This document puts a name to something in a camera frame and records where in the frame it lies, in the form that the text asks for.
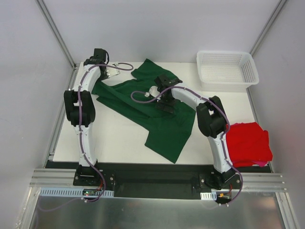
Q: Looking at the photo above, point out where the green t shirt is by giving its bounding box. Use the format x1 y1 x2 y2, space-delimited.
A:
92 59 195 163

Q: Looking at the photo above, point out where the white plastic basket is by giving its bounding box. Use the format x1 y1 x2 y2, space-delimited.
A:
196 51 259 93

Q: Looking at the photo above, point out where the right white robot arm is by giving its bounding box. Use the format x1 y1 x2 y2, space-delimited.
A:
153 74 235 190

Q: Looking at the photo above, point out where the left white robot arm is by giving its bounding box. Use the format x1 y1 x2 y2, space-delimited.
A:
64 48 109 167

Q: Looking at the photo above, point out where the red folded t shirt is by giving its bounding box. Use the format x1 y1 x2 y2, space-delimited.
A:
226 122 273 168

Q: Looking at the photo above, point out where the pink folded t shirt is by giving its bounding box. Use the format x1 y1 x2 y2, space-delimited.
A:
253 161 268 167

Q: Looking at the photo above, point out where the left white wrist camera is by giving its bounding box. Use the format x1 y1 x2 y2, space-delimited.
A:
106 67 120 78

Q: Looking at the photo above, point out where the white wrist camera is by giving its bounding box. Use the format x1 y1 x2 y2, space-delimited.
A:
106 67 120 78
144 86 159 98

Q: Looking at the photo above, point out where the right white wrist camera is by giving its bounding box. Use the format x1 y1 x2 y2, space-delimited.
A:
144 86 159 98

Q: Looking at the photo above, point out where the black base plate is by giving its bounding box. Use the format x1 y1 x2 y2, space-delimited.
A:
73 163 241 199

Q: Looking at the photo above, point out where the right white cable duct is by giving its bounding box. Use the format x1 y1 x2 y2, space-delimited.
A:
200 191 217 201

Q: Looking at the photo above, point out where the white cable duct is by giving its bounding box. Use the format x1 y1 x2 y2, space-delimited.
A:
40 187 114 198
200 191 217 201

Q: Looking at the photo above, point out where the aluminium frame rail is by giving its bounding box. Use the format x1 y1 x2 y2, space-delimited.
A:
29 168 288 192

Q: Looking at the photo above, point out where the left white cable duct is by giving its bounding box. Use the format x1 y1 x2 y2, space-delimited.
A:
40 187 114 198

